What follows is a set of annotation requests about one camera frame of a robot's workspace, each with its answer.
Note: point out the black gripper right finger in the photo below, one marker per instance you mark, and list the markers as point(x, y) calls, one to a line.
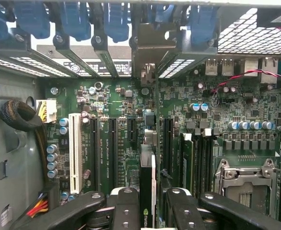
point(183, 213)

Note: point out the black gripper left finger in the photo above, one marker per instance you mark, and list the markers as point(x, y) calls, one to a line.
point(126, 210)

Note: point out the green RAM stick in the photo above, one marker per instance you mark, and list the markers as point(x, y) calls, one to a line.
point(187, 163)

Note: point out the long PCIe expansion slot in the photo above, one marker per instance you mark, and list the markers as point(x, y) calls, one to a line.
point(94, 155)
point(113, 155)
point(167, 143)

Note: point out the metal CPU socket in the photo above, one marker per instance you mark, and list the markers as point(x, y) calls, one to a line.
point(245, 187)

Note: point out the short PCIe expansion slot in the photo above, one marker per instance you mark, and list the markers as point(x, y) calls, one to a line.
point(132, 130)

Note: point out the white PCI expansion slot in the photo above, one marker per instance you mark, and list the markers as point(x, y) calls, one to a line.
point(74, 148)

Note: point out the green motherboard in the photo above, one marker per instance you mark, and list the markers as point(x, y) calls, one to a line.
point(226, 112)

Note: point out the black open PC case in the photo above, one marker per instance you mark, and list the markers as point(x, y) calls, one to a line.
point(15, 148)

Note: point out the white power connector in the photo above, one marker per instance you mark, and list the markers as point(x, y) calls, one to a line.
point(49, 107)

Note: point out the silver USB port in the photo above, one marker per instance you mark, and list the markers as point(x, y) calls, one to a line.
point(227, 68)
point(211, 68)

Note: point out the metal slot cover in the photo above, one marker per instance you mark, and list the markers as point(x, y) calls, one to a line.
point(197, 51)
point(20, 46)

